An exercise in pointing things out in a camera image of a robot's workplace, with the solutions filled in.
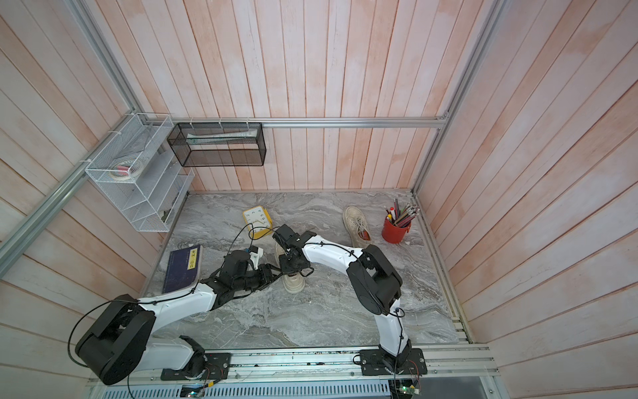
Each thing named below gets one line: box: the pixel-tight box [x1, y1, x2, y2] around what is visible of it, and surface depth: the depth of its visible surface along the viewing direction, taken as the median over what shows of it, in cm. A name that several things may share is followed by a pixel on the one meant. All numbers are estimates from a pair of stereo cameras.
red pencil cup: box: [381, 216, 413, 244], surface depth 103 cm
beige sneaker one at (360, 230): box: [343, 206, 373, 249], surface depth 100 cm
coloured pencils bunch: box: [383, 197, 421, 228], surface depth 97 cm
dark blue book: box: [162, 244, 204, 294], surface depth 95 cm
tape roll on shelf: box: [108, 159, 146, 181], surface depth 75 cm
